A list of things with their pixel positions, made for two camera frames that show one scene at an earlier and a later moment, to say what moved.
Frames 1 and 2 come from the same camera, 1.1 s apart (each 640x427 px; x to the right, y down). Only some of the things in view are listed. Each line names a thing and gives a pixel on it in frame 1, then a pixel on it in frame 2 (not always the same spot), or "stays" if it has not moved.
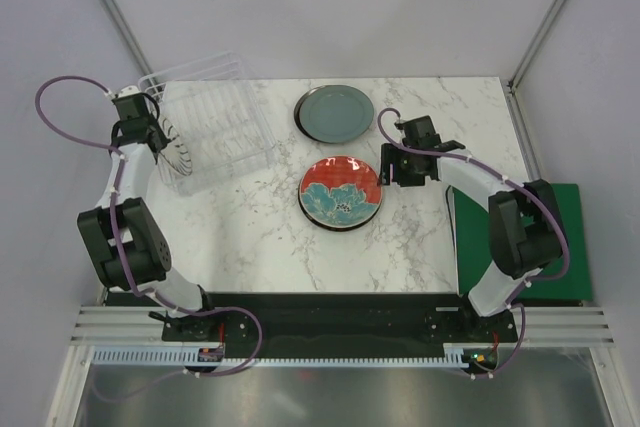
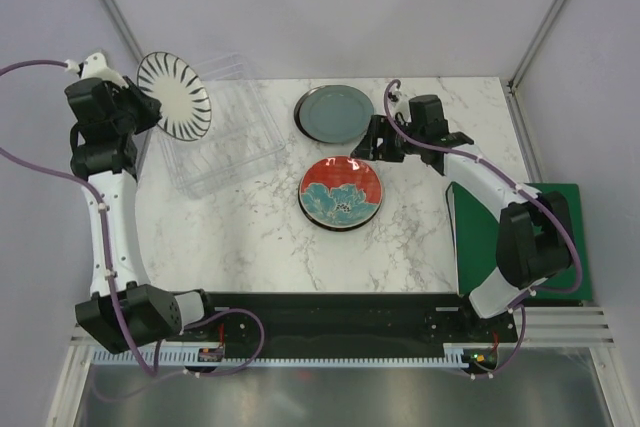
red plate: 340,192 stays
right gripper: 391,155 -> 379,127
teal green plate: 336,114 stays
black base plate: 325,320 stays
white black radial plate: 175,152 -> 185,107
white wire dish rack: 213,102 stays
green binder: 473,248 stays
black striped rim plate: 339,208 stays
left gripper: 162,137 -> 149,106
